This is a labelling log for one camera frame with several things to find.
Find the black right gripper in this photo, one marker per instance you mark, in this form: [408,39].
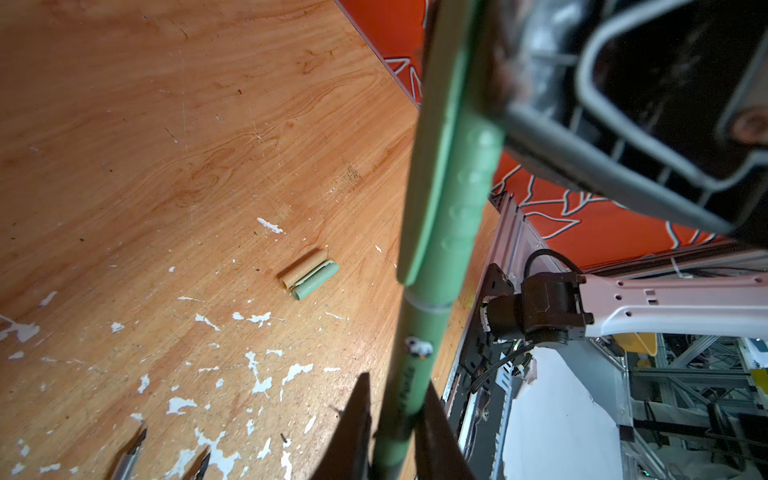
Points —
[660,106]

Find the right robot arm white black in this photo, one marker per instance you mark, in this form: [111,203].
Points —
[551,306]

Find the green pen cap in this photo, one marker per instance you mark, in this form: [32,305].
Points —
[455,154]
[314,279]

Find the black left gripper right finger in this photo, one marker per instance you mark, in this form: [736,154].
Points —
[437,452]

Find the green pen body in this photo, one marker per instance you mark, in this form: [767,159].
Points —
[422,323]

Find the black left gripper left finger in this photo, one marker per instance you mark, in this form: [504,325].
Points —
[346,457]

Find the beige pen cap on table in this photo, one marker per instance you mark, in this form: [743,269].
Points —
[302,267]

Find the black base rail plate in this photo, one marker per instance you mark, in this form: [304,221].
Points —
[479,416]

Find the green pen cap on table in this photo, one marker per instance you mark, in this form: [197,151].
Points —
[314,279]

